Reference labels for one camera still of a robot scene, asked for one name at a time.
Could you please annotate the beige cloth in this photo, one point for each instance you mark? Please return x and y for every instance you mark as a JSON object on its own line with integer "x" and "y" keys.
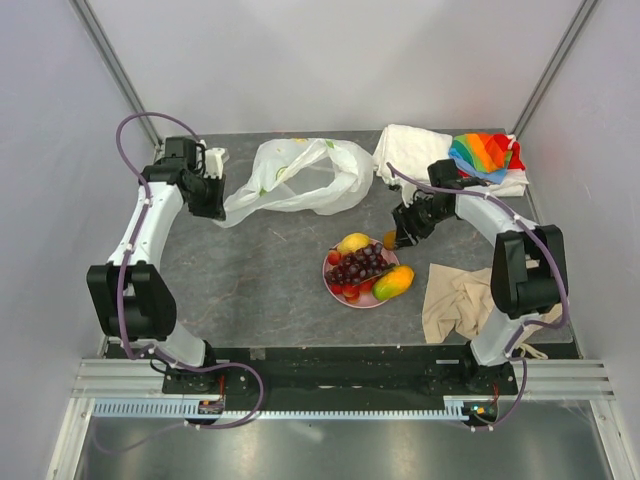
{"x": 456, "y": 300}

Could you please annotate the fake yellow lemon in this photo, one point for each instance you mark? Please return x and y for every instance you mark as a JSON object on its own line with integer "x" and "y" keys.
{"x": 353, "y": 242}

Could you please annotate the fake mango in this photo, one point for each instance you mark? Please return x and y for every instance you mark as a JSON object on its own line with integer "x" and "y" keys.
{"x": 394, "y": 283}

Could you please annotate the grey cable duct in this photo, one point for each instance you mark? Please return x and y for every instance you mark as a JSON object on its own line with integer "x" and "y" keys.
{"x": 196, "y": 409}

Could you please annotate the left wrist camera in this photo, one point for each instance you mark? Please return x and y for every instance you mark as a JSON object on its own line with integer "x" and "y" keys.
{"x": 214, "y": 161}

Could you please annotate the fake dark red fruit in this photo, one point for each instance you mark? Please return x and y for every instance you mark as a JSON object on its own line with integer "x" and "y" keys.
{"x": 378, "y": 258}

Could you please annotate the pink plate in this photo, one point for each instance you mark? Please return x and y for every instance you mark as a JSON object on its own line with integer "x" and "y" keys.
{"x": 366, "y": 301}

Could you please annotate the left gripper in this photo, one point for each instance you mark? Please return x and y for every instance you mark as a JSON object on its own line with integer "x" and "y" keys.
{"x": 216, "y": 209}

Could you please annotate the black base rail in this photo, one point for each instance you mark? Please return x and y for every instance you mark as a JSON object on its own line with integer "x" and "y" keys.
{"x": 428, "y": 370}

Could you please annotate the fake orange fruit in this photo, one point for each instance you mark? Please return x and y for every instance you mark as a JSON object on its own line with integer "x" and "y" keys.
{"x": 389, "y": 240}

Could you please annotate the white plastic bag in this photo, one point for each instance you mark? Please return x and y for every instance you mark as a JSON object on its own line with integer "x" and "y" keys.
{"x": 326, "y": 176}

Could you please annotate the white folded towel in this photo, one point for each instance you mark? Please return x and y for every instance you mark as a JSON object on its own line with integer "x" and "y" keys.
{"x": 411, "y": 150}

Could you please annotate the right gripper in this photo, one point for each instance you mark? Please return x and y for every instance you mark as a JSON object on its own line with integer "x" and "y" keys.
{"x": 407, "y": 226}

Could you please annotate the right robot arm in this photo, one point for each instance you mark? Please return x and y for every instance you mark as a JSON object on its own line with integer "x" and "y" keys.
{"x": 528, "y": 282}

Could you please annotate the white printed cloth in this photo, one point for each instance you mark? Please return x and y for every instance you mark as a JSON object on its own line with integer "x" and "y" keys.
{"x": 514, "y": 184}

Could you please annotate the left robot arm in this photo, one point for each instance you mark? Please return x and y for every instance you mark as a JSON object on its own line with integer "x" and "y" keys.
{"x": 132, "y": 301}

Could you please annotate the rainbow coloured cloth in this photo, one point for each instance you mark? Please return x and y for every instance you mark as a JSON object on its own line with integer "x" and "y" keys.
{"x": 490, "y": 157}

